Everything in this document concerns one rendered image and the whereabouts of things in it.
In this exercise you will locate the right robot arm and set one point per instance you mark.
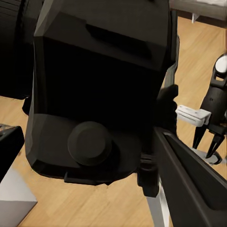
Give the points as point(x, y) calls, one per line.
point(212, 110)

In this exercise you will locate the digital camera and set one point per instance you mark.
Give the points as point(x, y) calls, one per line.
point(90, 72)

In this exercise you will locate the camera tripod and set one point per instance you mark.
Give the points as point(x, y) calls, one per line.
point(164, 116)

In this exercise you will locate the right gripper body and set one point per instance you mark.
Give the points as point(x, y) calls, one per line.
point(218, 110)

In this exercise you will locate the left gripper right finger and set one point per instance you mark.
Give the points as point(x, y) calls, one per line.
point(196, 194)

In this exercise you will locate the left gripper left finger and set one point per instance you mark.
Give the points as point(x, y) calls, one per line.
point(11, 142)

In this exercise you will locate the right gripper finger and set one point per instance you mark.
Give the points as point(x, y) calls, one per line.
point(217, 140)
point(199, 132)

